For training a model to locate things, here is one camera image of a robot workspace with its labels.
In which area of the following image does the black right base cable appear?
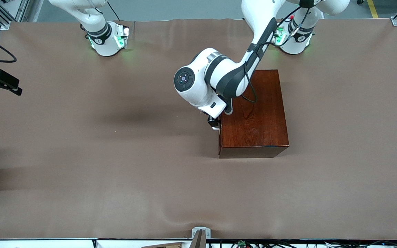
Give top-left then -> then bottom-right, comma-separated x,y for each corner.
106,0 -> 121,21

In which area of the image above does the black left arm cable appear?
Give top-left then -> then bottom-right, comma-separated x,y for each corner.
241,5 -> 314,103

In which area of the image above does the brown table cover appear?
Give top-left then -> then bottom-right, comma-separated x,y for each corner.
0,18 -> 397,240

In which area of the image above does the wooden board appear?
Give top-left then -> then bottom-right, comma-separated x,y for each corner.
141,242 -> 185,248

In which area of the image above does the grey metal bracket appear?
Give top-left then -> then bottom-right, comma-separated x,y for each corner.
192,226 -> 211,239

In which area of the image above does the grey tapered post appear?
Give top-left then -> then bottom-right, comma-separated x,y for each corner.
190,229 -> 206,248

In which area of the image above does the dark wooden cabinet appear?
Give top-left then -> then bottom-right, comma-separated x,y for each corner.
218,70 -> 289,159

